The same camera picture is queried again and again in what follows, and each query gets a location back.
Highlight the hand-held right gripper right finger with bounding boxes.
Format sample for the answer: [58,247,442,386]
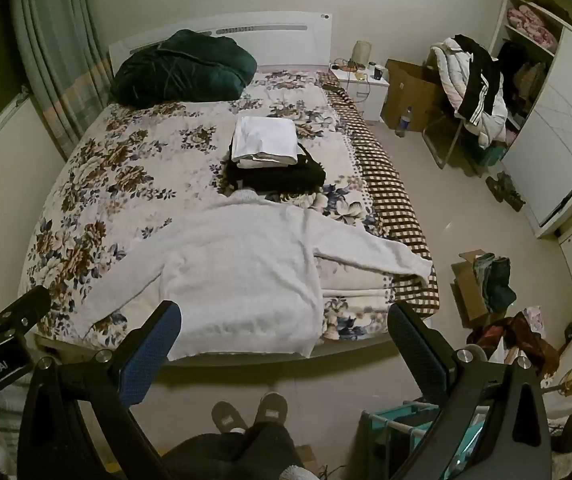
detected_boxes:
[387,301,552,480]

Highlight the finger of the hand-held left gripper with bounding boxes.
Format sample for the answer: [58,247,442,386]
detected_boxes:
[0,286,51,348]

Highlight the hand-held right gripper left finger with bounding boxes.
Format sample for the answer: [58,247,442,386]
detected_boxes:
[17,300,183,480]

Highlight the white knit sweater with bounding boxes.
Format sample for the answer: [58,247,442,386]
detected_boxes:
[73,187,434,361]

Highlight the red brown clothes pile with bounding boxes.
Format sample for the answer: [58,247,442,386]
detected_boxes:
[467,310,560,377]

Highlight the hanging clothes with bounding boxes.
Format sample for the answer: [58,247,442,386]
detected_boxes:
[496,42,548,107]

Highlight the teal laundry rack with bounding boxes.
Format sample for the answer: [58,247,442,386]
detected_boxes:
[361,399,467,480]

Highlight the small open cardboard box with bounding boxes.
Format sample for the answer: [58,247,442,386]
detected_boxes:
[450,249,509,329]

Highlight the brown slipper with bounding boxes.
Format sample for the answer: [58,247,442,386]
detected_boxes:
[211,401,247,434]
[255,392,289,427]

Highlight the person's legs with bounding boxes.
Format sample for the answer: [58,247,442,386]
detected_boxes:
[166,420,307,480]

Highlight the bed with floral blanket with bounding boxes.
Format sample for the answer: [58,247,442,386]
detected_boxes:
[18,67,439,361]

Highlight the brown checkered blanket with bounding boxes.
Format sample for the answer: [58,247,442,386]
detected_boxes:
[316,72,440,318]

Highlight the pair of dark shoes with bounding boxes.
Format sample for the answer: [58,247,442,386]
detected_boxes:
[485,171,527,212]

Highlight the folded black garment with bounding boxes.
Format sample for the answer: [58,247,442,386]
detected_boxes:
[226,144,327,195]

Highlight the plastic bottle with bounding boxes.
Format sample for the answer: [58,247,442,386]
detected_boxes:
[395,106,413,139]

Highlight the folded white garment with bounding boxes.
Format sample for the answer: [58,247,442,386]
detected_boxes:
[231,116,301,169]

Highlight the pale green curtain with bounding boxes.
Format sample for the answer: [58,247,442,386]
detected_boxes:
[8,0,112,161]

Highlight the large cardboard box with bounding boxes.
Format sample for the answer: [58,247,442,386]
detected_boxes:
[381,58,448,133]

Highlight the white nightstand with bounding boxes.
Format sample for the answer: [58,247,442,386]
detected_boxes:
[330,65,391,123]

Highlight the white wardrobe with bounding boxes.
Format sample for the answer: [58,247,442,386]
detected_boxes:
[488,0,572,239]

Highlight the black striped jacket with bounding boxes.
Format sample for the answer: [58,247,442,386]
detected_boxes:
[453,34,505,127]

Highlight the dark green duvet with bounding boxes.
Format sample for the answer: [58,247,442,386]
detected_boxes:
[110,29,257,109]

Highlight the beige table lamp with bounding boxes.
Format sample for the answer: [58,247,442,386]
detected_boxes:
[351,40,372,69]

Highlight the white bed headboard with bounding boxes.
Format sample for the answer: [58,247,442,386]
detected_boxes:
[108,11,334,77]

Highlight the pink folded blanket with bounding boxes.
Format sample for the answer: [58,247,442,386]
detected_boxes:
[506,4,560,52]

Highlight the metal frame chair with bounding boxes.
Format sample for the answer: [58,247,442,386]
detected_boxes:
[421,110,469,171]

